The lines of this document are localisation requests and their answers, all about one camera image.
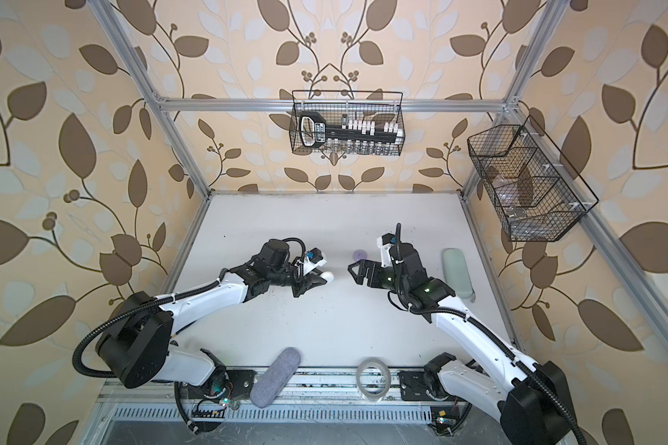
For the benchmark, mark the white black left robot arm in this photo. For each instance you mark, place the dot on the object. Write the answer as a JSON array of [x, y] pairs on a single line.
[[138, 344]]

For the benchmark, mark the white round earbud case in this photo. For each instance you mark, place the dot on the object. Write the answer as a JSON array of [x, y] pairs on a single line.
[[327, 276]]

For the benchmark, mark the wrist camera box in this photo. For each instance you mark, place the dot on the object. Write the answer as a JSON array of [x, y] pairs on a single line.
[[312, 260], [389, 247]]

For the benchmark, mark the grey fabric glasses case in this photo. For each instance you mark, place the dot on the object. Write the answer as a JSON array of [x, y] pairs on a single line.
[[270, 384]]

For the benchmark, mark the black wire basket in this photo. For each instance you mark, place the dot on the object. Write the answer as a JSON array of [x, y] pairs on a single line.
[[377, 105], [535, 190]]

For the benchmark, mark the black wire basket back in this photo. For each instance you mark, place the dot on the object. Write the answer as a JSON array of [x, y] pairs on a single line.
[[377, 105]]

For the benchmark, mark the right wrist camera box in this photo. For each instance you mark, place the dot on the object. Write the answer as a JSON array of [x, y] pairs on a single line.
[[389, 247]]

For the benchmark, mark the black tool with white sockets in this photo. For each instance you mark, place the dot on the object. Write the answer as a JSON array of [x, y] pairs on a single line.
[[315, 131]]

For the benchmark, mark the green glasses case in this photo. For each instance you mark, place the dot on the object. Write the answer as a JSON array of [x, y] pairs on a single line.
[[457, 274]]

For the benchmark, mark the black wire basket right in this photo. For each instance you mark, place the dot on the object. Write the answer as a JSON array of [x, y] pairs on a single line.
[[535, 190]]

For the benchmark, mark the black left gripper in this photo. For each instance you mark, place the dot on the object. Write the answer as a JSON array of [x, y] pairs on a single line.
[[304, 283]]

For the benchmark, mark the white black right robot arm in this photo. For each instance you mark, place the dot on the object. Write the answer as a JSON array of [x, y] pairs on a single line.
[[532, 402]]

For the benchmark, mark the clear tape roll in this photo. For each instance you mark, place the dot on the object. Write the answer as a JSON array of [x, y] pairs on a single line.
[[373, 380]]

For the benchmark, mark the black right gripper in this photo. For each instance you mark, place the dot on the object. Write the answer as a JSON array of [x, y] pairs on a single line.
[[376, 269]]

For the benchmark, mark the purple earbud charging case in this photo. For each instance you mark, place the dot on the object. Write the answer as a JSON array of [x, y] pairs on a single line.
[[359, 255]]

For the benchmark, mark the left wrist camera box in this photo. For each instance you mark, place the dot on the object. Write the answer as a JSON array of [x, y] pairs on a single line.
[[312, 260]]

